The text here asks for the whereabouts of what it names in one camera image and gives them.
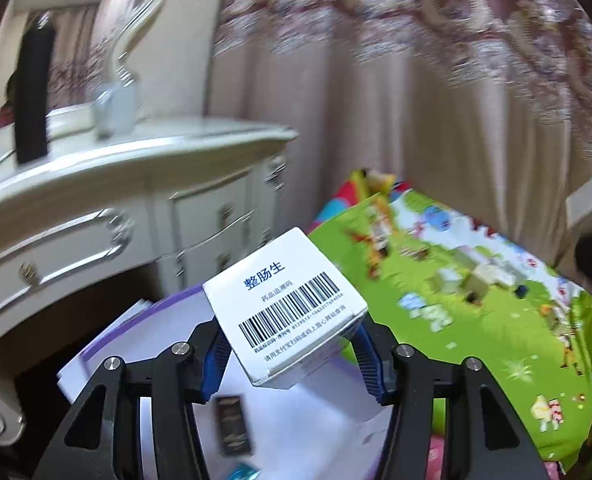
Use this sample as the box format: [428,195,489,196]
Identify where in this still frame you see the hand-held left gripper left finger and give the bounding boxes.
[31,319,237,480]

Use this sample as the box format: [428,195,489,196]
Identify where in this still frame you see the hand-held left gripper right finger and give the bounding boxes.
[348,320,552,480]

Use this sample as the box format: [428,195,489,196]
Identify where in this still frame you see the white purple-rimmed storage box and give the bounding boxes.
[56,285,402,480]

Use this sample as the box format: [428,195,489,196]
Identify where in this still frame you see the white barcode medicine box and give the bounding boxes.
[202,227,368,390]

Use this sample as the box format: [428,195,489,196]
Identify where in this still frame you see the dark small packet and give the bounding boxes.
[216,395,255,457]

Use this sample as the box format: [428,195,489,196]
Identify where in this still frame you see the colourful cartoon play mat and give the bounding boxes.
[306,169,592,476]

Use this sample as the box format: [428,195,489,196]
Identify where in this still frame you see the pink bedding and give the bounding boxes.
[425,430,569,480]

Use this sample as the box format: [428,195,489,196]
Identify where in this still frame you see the teal small packet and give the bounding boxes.
[226,464,262,480]

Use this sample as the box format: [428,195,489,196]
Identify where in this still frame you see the white dressing table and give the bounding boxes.
[0,117,299,448]

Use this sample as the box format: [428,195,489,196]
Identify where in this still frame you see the pink patterned curtain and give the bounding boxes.
[208,0,592,281]

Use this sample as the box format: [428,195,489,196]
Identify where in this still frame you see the grey cup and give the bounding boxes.
[92,80,140,139]

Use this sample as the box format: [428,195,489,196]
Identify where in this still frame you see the tall black bottle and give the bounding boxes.
[15,15,55,165]

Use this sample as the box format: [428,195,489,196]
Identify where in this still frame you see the silver-framed mirror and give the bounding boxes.
[0,0,177,137]

